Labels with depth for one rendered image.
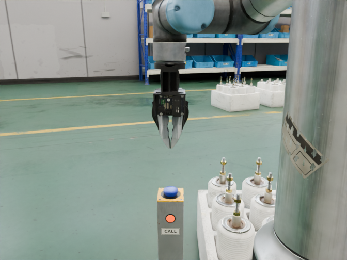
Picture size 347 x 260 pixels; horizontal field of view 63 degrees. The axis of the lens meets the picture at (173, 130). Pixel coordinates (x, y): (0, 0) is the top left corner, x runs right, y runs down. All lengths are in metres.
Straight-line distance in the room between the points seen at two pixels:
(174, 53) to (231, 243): 0.48
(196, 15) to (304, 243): 0.39
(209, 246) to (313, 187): 0.64
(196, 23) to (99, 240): 0.89
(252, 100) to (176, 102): 2.63
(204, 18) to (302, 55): 0.33
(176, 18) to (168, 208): 0.47
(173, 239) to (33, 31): 5.21
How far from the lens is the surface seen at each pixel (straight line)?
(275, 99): 3.44
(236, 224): 0.79
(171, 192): 0.76
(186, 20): 0.51
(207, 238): 0.86
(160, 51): 0.63
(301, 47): 0.21
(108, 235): 1.19
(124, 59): 5.75
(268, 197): 0.91
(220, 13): 0.55
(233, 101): 3.07
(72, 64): 5.71
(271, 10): 0.53
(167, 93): 0.62
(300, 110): 0.21
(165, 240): 0.83
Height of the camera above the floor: 0.71
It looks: 17 degrees down
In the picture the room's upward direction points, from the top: straight up
